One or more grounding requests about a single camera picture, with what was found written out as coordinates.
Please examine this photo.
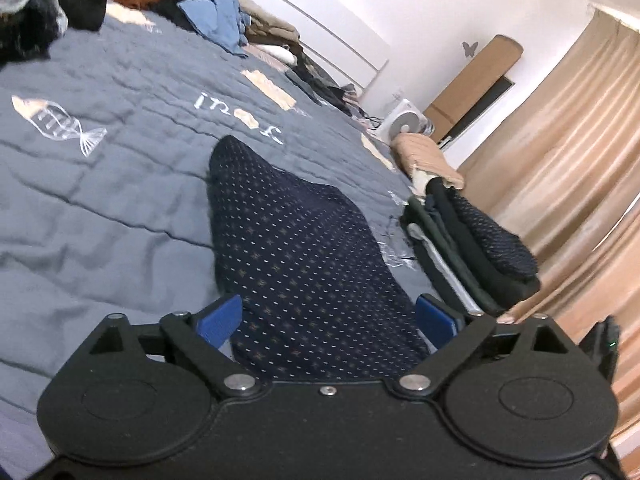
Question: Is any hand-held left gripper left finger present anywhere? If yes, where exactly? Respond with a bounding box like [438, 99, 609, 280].
[89, 294, 261, 400]

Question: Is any blue denim shirt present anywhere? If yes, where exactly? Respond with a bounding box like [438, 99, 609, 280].
[177, 0, 251, 58]

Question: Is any white cloth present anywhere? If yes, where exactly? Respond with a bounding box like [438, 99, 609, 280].
[260, 42, 296, 66]

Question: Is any beige curtain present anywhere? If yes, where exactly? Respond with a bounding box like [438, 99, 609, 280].
[457, 5, 640, 461]

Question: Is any navy diamond-patterned garment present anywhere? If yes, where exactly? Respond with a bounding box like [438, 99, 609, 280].
[207, 135, 441, 381]

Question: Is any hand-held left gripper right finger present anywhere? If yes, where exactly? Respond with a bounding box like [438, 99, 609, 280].
[399, 295, 576, 398]

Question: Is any cardboard sheet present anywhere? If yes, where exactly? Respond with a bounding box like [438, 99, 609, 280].
[424, 34, 524, 126]

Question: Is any stack of folded dark clothes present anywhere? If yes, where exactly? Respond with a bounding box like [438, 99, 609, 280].
[400, 177, 543, 318]

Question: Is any khaki clothes pile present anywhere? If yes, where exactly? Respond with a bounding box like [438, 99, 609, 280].
[237, 0, 301, 48]

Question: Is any black board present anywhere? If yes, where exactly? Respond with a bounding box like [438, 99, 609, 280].
[440, 77, 516, 148]

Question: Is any white box fan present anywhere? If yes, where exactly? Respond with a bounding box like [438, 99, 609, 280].
[375, 99, 435, 146]

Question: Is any white headboard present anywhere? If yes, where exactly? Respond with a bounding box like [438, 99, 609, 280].
[150, 0, 391, 103]

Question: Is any grey printed quilt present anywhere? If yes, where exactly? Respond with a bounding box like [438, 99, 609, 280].
[0, 7, 451, 461]

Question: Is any dark clothes heap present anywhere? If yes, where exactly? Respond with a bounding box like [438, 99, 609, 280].
[287, 45, 361, 116]

